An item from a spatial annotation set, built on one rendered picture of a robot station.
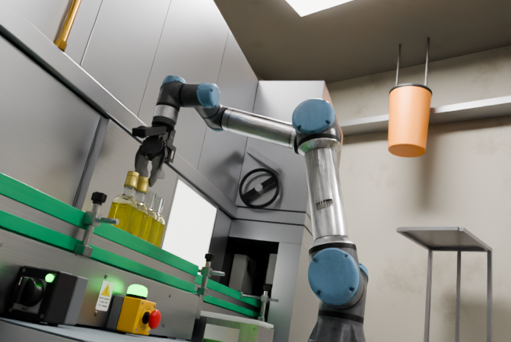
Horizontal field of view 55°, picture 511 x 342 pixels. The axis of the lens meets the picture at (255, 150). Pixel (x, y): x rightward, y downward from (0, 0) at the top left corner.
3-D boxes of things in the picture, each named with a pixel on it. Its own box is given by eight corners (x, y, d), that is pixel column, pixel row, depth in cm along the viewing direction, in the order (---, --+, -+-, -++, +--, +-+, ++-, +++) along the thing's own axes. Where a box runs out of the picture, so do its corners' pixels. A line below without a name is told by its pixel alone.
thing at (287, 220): (267, 263, 307) (288, 133, 338) (327, 270, 294) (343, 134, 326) (228, 236, 246) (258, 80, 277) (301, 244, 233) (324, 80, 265)
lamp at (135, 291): (132, 298, 112) (135, 285, 113) (149, 301, 110) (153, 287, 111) (122, 296, 108) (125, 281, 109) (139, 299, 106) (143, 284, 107)
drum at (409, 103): (435, 156, 430) (438, 98, 451) (420, 140, 405) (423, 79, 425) (394, 160, 454) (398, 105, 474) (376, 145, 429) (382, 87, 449)
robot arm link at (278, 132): (351, 140, 152) (217, 106, 172) (347, 124, 143) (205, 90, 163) (338, 174, 149) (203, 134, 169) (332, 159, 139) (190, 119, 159)
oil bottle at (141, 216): (115, 277, 138) (135, 204, 145) (132, 280, 136) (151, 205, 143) (103, 273, 133) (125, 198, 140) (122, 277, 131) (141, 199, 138)
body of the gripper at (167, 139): (172, 165, 152) (182, 130, 156) (159, 154, 144) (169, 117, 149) (151, 164, 154) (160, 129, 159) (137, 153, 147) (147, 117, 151)
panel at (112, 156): (197, 281, 215) (213, 206, 227) (203, 282, 214) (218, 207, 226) (66, 229, 136) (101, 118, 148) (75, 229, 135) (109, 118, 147)
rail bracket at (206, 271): (172, 290, 155) (181, 251, 159) (221, 298, 149) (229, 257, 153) (168, 289, 152) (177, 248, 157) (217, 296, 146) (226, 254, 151)
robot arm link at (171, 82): (182, 73, 154) (158, 73, 156) (174, 104, 150) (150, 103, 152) (192, 86, 160) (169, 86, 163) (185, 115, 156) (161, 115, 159)
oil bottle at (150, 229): (126, 280, 143) (144, 210, 150) (143, 283, 141) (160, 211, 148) (115, 277, 138) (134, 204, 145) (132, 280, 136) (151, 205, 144)
